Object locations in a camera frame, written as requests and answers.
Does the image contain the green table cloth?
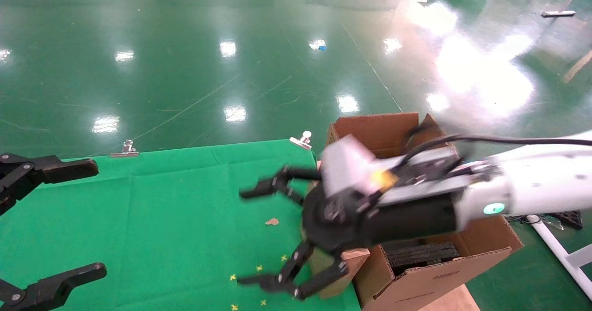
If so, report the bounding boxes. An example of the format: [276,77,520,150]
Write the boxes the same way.
[0,139,362,311]

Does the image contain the large open cardboard carton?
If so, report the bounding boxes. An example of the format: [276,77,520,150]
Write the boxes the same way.
[326,112,524,311]

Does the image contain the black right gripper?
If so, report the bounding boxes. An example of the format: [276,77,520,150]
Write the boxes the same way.
[237,165,462,300]

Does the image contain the clear plastic wrap sheet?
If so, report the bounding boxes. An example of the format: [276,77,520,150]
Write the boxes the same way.
[539,215,566,231]

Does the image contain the black plastic grid tray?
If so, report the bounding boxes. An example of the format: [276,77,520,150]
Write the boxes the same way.
[550,210,583,231]

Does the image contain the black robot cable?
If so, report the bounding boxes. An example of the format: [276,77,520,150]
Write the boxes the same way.
[406,134,592,164]

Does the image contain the white pipe stand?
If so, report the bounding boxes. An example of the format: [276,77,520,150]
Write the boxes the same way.
[526,214,592,301]

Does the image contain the silver camera mount bracket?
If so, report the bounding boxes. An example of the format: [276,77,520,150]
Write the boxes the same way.
[377,147,464,206]

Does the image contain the silver binder clip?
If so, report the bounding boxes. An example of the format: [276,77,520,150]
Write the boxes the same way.
[110,139,139,158]
[290,131,313,151]

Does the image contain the wooden stick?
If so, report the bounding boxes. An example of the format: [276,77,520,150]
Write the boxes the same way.
[563,49,592,84]

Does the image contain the small brown cardboard box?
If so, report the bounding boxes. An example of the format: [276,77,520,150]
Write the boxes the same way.
[306,247,371,299]

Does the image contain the black foam strip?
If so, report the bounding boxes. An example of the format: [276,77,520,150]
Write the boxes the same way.
[385,242,461,275]

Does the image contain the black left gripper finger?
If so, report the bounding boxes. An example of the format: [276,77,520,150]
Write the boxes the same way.
[0,262,107,311]
[0,153,99,215]

